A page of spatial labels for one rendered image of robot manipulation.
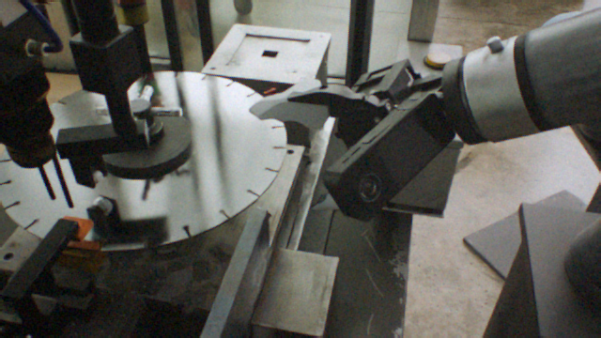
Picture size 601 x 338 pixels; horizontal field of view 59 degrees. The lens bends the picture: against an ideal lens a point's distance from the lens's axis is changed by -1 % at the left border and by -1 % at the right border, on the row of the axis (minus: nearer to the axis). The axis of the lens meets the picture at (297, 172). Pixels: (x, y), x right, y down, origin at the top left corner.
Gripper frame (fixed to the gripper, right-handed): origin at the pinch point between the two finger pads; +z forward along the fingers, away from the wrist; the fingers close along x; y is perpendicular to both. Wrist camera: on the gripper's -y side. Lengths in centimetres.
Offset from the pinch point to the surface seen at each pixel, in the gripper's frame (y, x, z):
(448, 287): 74, -92, 41
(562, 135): 172, -106, 20
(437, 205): 24.3, -25.4, 1.0
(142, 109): 0.1, 10.9, 13.4
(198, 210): -6.2, 0.4, 7.5
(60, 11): 34, 29, 62
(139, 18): 22.7, 19.4, 30.4
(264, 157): 4.2, -0.7, 5.9
